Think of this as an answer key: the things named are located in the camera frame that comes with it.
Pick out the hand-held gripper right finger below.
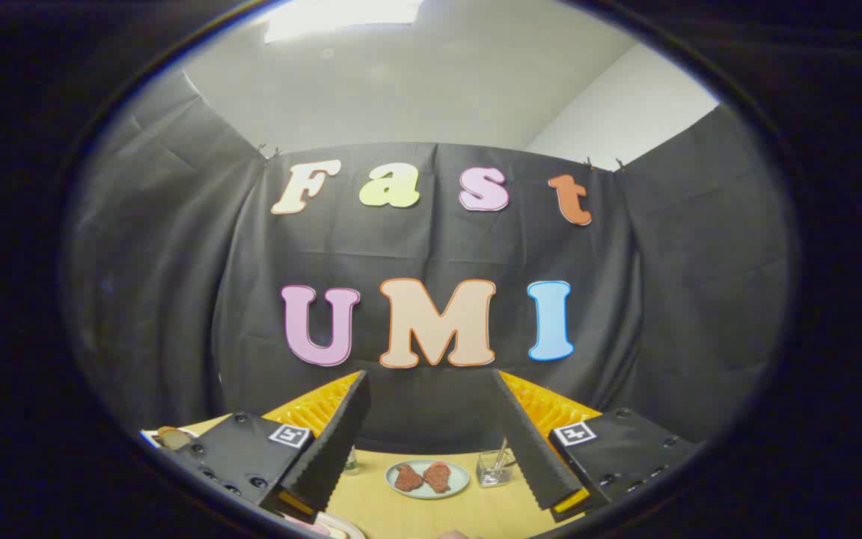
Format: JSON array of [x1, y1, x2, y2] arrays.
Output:
[[492, 369, 703, 523]]

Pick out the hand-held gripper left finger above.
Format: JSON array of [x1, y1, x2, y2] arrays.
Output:
[[174, 371, 373, 525]]

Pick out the clear square glass cup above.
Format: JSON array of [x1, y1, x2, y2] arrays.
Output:
[[476, 449, 519, 488]]

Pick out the white round plate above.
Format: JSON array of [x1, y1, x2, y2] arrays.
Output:
[[317, 513, 367, 539]]

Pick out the pale green round plate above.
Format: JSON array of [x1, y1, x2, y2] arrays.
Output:
[[385, 459, 471, 500]]

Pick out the white toaster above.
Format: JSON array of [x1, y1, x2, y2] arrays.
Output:
[[140, 427, 200, 451]]

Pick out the black backdrop cloth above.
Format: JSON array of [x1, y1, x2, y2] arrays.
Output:
[[64, 71, 795, 454]]

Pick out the ceiling light panel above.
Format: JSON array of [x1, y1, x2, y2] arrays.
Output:
[[263, 0, 424, 43]]

